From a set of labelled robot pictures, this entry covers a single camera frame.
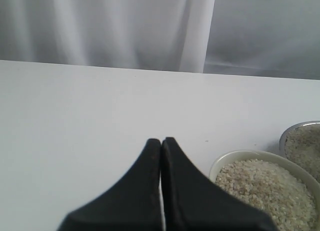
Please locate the round steel rice tray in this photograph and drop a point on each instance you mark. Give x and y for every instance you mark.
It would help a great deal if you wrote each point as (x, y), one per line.
(300, 144)

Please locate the white curtain backdrop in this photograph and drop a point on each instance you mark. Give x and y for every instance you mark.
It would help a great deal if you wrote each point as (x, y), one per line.
(269, 38)

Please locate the white ceramic rice bowl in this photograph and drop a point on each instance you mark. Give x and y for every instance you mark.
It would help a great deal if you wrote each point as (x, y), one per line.
(272, 184)

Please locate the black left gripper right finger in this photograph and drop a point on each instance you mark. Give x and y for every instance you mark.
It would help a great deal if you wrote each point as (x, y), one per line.
(194, 203)

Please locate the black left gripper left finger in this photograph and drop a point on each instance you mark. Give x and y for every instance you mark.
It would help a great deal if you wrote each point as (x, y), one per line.
(131, 204)

